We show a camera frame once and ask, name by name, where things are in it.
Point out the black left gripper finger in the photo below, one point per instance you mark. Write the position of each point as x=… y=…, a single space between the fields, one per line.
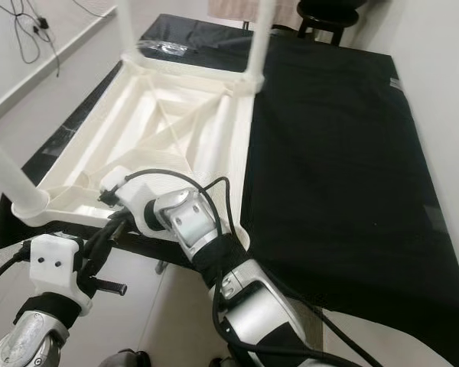
x=115 y=234
x=102 y=231

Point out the white plastic table leg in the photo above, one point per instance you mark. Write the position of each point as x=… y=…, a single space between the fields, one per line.
x=15 y=180
x=236 y=145
x=127 y=27
x=260 y=38

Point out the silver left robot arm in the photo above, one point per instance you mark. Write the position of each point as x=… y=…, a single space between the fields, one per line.
x=38 y=344

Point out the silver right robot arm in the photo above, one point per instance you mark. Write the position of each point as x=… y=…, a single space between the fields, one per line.
x=195 y=218

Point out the white plastic children table top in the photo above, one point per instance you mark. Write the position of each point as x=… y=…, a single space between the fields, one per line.
x=168 y=122

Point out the clear adhesive tape strip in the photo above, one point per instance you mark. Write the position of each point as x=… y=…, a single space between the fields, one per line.
x=73 y=131

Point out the dark robot left foot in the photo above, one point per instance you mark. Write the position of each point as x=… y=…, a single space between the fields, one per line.
x=124 y=359

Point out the dark robot foot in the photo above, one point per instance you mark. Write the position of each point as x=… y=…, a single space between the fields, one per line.
x=219 y=362
x=124 y=359

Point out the dark robot right foot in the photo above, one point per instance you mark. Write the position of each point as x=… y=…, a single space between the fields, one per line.
x=219 y=362

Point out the clear plastic bag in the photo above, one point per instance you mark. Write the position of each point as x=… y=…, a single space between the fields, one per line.
x=164 y=48

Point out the black power adapter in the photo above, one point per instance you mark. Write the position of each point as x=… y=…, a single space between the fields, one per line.
x=40 y=27

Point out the black tablecloth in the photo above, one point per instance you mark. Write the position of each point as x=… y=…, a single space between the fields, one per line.
x=336 y=153

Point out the beige cloth covered side table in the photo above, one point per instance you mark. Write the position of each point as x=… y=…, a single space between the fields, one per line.
x=233 y=9

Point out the black round stool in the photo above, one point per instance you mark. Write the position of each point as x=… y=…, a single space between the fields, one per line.
x=327 y=19

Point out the grey tape patch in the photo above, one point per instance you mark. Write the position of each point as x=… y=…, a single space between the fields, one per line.
x=394 y=82

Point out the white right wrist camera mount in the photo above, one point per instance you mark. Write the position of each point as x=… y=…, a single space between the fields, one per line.
x=118 y=180

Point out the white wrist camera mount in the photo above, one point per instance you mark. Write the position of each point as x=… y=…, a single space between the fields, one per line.
x=57 y=264
x=118 y=180

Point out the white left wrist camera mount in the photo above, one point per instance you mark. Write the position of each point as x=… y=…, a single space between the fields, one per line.
x=57 y=264

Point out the grey metal folding table frame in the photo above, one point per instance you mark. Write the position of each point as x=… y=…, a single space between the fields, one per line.
x=161 y=267

